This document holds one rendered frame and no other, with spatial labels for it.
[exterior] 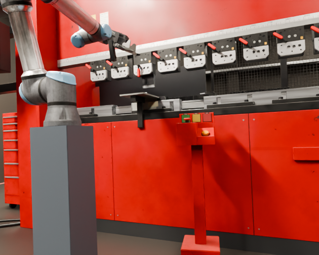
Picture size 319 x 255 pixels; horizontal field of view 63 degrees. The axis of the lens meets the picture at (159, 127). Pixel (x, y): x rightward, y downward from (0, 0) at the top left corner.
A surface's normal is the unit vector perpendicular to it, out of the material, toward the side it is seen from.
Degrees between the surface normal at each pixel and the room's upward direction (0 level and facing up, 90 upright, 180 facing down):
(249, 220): 90
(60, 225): 90
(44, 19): 90
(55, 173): 90
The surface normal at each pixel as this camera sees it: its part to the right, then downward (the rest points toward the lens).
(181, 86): -0.38, 0.00
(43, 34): 0.92, -0.04
